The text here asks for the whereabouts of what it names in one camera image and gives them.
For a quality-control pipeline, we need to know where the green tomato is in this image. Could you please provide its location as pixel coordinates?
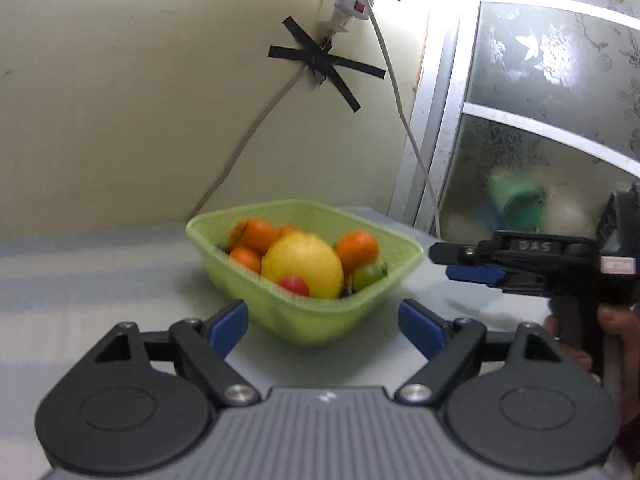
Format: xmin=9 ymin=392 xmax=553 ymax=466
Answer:
xmin=352 ymin=263 xmax=387 ymax=292

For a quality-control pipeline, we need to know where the orange mandarin in basket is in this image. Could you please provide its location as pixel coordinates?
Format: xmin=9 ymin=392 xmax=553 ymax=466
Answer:
xmin=229 ymin=245 xmax=262 ymax=274

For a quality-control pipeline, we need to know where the green plastic basket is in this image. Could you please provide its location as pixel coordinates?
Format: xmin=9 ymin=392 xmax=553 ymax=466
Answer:
xmin=186 ymin=200 xmax=423 ymax=347

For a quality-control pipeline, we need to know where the large orange mandarin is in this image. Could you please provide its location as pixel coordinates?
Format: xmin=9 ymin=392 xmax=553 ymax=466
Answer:
xmin=334 ymin=230 xmax=380 ymax=275

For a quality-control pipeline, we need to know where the frosted glass sliding door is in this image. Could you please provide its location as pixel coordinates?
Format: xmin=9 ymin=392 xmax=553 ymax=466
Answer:
xmin=388 ymin=0 xmax=639 ymax=242

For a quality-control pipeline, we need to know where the yellow lemon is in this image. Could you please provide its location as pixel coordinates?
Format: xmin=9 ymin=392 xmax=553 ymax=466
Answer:
xmin=262 ymin=233 xmax=344 ymax=300

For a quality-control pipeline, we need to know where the white power cable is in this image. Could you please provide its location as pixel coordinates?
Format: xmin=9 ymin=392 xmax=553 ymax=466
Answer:
xmin=357 ymin=0 xmax=444 ymax=239

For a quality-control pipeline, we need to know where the small orange mandarin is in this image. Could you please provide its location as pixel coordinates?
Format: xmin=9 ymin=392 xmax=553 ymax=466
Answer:
xmin=278 ymin=226 xmax=302 ymax=238

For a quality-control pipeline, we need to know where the black tape cross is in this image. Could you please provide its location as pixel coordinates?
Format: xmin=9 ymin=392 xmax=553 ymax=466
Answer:
xmin=268 ymin=16 xmax=386 ymax=113

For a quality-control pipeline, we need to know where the person's right hand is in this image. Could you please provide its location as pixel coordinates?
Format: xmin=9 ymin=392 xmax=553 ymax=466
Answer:
xmin=541 ymin=303 xmax=640 ymax=430

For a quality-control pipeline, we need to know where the grey cable on wall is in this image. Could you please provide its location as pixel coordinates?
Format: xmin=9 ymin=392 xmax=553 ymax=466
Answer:
xmin=188 ymin=66 xmax=309 ymax=219

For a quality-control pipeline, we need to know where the red tomato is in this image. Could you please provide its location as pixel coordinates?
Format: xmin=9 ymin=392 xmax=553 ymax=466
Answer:
xmin=278 ymin=274 xmax=310 ymax=297

